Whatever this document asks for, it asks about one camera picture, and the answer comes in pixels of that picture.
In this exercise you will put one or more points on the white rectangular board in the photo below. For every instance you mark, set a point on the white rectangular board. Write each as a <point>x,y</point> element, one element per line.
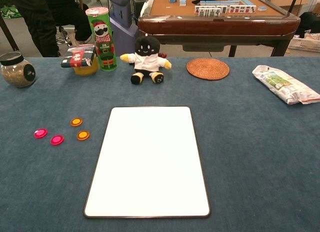
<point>147,162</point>

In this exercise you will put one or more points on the blue machine base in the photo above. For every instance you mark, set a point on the blue machine base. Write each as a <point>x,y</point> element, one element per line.
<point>122,7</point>

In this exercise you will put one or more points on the white plastic basket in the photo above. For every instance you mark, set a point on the white plastic basket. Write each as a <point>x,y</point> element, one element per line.
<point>305,45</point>

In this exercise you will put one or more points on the dark metal pole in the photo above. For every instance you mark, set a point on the dark metal pole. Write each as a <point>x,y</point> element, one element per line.
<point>8,33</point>

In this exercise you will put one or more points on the wheeled metal stool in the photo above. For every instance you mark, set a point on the wheeled metal stool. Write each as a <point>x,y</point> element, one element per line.
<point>63,35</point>

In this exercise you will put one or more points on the black plush doll white coat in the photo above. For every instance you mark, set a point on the black plush doll white coat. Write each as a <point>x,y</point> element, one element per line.
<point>146,61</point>

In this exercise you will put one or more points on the green patterned bag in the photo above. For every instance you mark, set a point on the green patterned bag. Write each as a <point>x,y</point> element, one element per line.
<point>10,12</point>

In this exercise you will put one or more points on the round woven rattan coaster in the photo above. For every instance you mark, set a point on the round woven rattan coaster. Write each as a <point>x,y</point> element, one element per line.
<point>208,69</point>

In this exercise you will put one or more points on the black bag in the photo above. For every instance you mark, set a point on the black bag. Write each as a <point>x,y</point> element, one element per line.
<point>310,22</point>

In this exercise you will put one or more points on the green Pringles can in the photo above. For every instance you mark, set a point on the green Pringles can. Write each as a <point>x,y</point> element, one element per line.
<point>103,42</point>

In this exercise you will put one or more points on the brown mahjong table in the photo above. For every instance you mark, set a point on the brown mahjong table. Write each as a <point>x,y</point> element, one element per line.
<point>217,25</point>

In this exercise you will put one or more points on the white printed snack bag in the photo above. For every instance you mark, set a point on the white printed snack bag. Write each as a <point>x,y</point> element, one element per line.
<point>282,84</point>

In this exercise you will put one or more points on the dark patterned gift box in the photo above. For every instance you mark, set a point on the dark patterned gift box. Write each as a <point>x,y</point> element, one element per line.
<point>77,58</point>

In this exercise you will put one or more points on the yellow round container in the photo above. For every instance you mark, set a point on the yellow round container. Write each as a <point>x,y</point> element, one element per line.
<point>86,70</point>

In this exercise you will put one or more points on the orange disc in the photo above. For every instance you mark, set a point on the orange disc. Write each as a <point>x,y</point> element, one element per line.
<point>76,122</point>
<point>83,135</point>

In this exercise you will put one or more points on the pink round magnet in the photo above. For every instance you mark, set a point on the pink round magnet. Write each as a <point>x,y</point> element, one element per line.
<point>57,140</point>
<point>40,133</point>

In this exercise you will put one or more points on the person in black trousers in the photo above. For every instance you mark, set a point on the person in black trousers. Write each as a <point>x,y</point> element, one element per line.
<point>37,25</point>
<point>72,15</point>

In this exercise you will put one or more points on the glass jar black lid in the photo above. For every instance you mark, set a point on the glass jar black lid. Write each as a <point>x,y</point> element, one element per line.
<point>15,74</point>

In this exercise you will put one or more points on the mahjong tile row faces shown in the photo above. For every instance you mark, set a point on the mahjong tile row faces shown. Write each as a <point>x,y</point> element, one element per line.
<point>242,9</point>
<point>207,11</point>

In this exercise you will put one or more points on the single blue mahjong tile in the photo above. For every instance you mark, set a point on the single blue mahjong tile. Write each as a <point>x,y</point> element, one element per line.
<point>262,8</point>

